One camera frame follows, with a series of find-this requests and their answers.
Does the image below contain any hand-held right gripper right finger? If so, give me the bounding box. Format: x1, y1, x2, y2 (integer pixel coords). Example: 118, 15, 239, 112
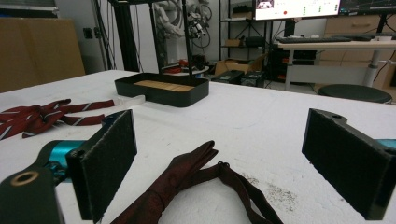
301, 107, 396, 221

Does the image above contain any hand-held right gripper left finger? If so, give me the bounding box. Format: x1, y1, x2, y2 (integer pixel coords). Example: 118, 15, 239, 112
65, 108, 138, 224

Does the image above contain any dark maroon necktie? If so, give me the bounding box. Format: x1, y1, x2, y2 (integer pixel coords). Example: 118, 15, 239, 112
109, 140, 285, 224

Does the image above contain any black tray with wooden bottom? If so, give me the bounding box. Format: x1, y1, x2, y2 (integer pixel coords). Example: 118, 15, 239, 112
114, 72, 210, 108

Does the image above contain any black round stool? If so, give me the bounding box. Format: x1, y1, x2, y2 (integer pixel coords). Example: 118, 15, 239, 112
317, 83, 393, 105

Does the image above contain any red striped necktie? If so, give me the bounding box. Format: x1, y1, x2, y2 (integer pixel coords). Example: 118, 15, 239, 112
0, 98, 116, 142

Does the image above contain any light wooden desk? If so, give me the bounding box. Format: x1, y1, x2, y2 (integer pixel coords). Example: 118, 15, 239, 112
276, 39, 396, 92

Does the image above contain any wooden drawer cabinet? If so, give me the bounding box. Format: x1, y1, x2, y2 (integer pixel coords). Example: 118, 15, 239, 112
318, 14, 396, 68

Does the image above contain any black keyboard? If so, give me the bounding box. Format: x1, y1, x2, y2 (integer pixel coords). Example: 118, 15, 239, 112
276, 35, 353, 45

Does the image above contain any brown cardboard panel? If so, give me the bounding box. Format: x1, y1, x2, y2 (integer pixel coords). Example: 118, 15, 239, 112
0, 17, 86, 94

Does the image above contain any black metal stand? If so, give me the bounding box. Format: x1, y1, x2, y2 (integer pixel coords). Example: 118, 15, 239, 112
107, 0, 194, 78

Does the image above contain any black equipment box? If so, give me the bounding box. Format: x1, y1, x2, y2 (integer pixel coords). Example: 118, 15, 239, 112
211, 69, 246, 85

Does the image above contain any open cardboard box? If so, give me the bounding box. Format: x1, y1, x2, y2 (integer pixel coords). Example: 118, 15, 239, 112
214, 53, 268, 77

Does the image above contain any computer monitor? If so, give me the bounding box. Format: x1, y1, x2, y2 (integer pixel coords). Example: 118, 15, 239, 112
254, 0, 342, 21

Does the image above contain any black metal shelf rack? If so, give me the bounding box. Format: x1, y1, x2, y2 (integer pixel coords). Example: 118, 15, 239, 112
218, 0, 275, 62

